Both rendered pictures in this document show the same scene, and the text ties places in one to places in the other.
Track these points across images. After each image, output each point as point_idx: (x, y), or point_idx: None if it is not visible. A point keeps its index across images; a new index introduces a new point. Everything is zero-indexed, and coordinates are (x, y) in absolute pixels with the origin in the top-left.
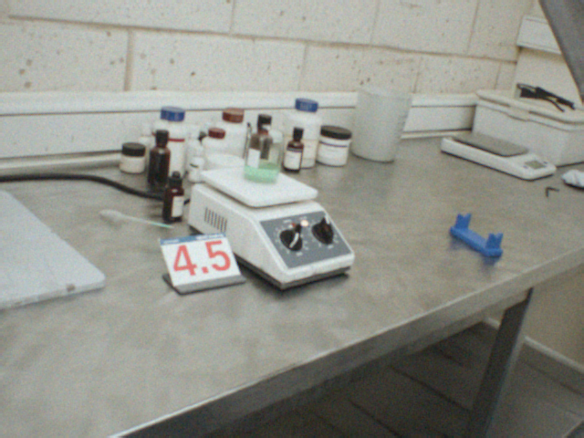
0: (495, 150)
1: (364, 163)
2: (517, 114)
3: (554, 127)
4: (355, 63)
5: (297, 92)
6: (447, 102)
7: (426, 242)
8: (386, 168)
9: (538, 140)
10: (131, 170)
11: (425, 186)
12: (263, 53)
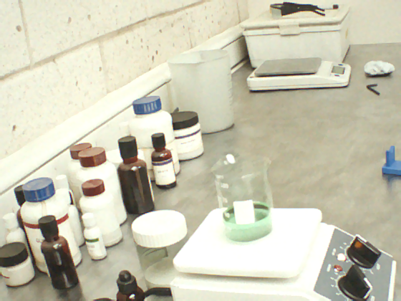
0: (304, 70)
1: (216, 139)
2: (289, 31)
3: (326, 31)
4: (142, 41)
5: (107, 96)
6: (221, 44)
7: (386, 196)
8: (240, 133)
9: (317, 46)
10: (23, 280)
11: (296, 135)
12: (67, 70)
